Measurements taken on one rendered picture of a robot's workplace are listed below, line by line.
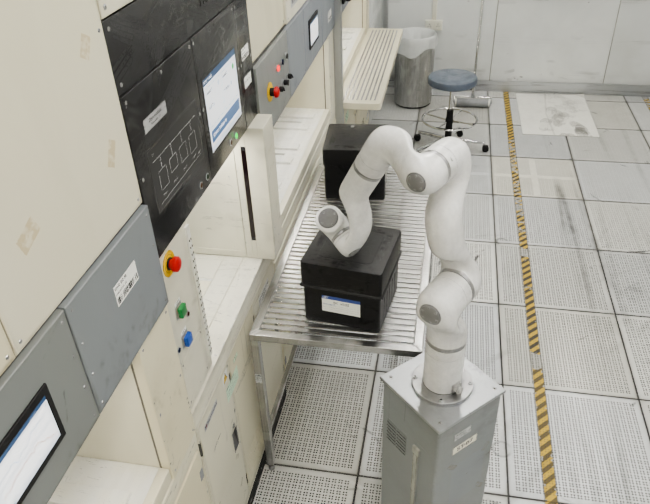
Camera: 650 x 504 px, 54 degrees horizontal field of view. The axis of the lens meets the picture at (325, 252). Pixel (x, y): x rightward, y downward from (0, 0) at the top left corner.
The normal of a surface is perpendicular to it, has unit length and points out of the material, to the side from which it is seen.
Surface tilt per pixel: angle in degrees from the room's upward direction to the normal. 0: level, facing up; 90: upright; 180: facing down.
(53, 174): 90
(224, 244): 90
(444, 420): 0
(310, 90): 90
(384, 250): 0
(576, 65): 90
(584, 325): 0
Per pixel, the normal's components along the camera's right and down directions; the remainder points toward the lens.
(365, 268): -0.04, -0.82
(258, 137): -0.18, 0.57
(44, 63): 0.98, 0.07
